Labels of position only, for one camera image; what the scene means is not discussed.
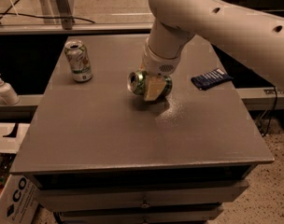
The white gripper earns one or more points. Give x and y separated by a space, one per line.
157 63

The green soda can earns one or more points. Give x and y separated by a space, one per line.
136 83

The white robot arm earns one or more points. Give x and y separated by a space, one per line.
253 38

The white soda can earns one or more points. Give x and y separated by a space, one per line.
77 57

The blue chip bag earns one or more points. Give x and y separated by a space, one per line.
210 79

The grey drawer cabinet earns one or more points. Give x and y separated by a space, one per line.
99 154

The white pump bottle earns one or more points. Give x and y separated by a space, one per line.
7 93

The white cardboard box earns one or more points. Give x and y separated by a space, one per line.
17 203

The left metal bracket post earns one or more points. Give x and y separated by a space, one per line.
65 8

